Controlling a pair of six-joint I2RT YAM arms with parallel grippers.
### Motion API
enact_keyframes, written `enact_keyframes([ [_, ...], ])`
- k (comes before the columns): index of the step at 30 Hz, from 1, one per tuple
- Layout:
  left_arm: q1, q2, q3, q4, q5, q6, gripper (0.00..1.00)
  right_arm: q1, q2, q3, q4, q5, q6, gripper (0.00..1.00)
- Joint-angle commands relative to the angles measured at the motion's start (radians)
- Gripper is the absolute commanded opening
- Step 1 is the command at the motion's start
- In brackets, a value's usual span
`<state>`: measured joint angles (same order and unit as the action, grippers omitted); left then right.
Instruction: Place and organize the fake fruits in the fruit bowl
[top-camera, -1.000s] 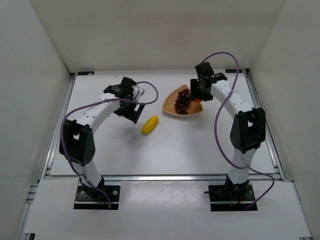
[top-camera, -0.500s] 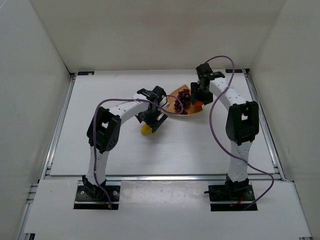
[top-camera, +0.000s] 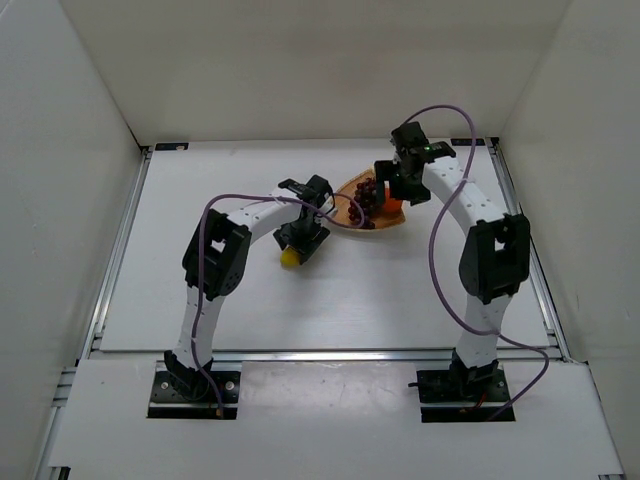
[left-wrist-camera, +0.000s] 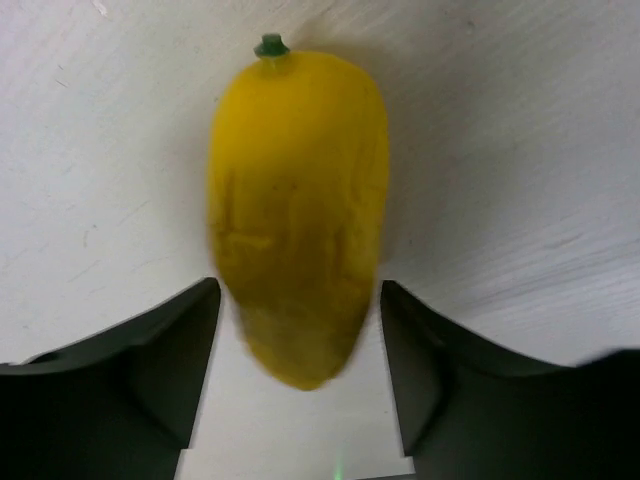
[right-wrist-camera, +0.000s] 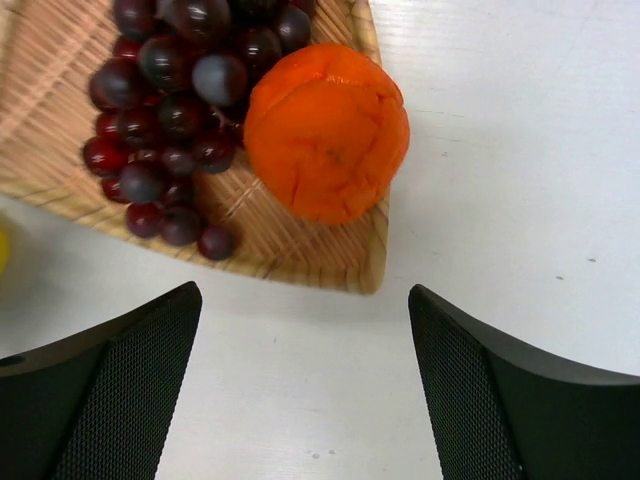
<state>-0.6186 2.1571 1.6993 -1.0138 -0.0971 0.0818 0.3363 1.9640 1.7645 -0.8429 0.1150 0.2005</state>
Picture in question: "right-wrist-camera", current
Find yellow fake mango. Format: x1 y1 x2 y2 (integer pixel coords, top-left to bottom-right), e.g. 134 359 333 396
0 224 11 274

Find woven triangular fruit basket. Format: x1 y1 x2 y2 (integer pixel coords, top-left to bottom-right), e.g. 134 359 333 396
1 1 388 294

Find dark red fake grapes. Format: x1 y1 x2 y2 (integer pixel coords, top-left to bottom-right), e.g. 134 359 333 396
82 1 316 261

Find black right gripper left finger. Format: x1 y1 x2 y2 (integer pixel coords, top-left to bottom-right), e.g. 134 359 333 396
1 282 202 480

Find orange fake tangerine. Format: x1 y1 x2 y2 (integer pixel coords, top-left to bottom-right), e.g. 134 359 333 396
243 43 410 225

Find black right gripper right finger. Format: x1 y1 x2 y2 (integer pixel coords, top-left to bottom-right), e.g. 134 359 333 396
408 285 639 479

